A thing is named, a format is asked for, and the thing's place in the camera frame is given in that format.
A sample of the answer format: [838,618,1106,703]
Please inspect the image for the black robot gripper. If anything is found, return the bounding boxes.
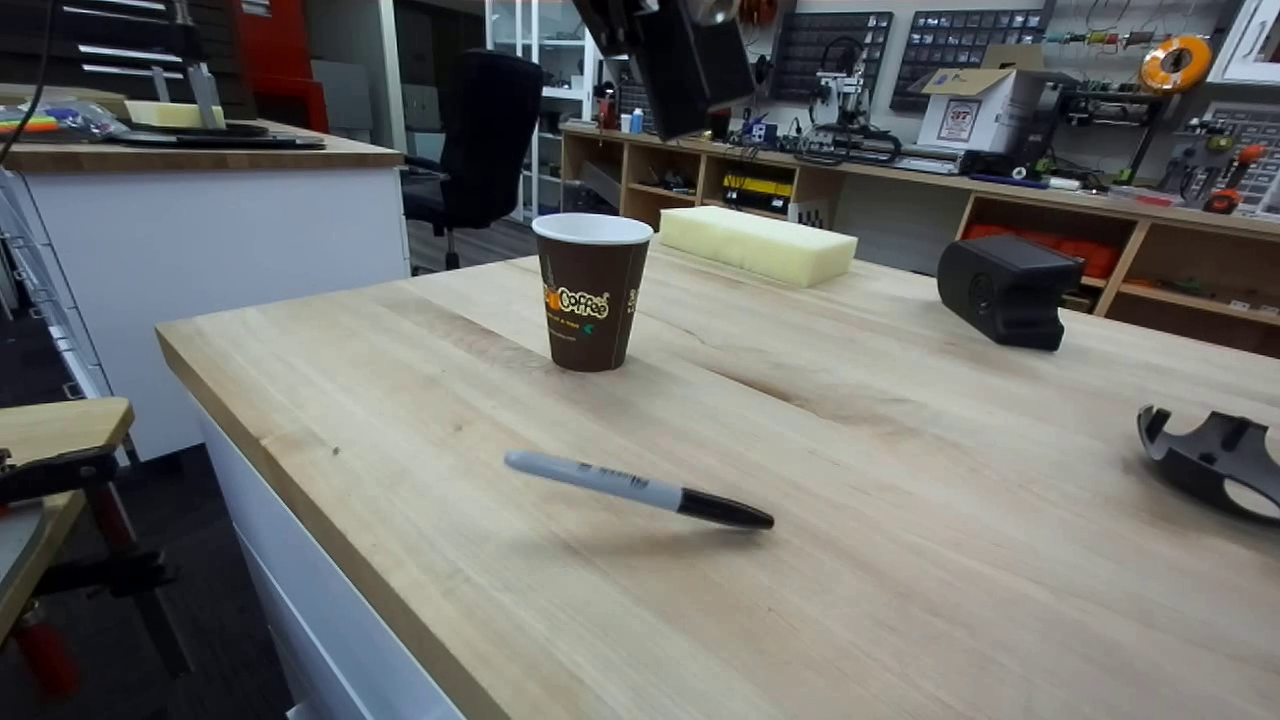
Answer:
[630,0,761,144]

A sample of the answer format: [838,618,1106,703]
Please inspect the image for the grey marker pen black cap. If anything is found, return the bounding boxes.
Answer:
[500,448,780,532]

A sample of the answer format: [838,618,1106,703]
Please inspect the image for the black pegboard tool panel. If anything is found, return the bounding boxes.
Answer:
[768,9,895,110]
[889,9,1053,117]

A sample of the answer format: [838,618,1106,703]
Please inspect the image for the yellow item in shelf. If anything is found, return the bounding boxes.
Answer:
[716,167,803,213]

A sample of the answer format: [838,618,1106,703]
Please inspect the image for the yellow foam block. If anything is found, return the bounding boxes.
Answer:
[655,205,861,291]

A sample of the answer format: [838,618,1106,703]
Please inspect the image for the black office chair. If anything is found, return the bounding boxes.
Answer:
[398,47,547,271]

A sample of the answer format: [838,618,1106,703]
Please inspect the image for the cardboard box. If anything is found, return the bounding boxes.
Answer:
[914,46,1061,160]

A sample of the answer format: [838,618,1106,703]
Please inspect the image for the black box speaker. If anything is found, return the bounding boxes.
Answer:
[931,231,1088,356]

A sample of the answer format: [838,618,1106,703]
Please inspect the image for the red storage bin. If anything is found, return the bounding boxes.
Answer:
[960,222,1125,286]

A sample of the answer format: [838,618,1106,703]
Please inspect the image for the red cabinet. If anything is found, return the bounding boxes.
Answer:
[234,0,332,136]

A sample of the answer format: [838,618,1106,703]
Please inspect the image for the orange tape roll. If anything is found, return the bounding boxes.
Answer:
[1138,33,1214,96]

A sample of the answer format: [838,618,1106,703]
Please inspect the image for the long wooden shelf workbench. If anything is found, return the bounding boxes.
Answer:
[554,117,1280,359]

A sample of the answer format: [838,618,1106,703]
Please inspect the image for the white counter wooden top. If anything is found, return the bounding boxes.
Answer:
[0,117,416,464]

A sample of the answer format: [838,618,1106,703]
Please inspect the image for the black grey curved holder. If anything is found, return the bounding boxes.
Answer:
[1133,403,1280,523]

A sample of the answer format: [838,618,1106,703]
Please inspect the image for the wooden stool red legs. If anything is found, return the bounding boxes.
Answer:
[0,393,182,703]

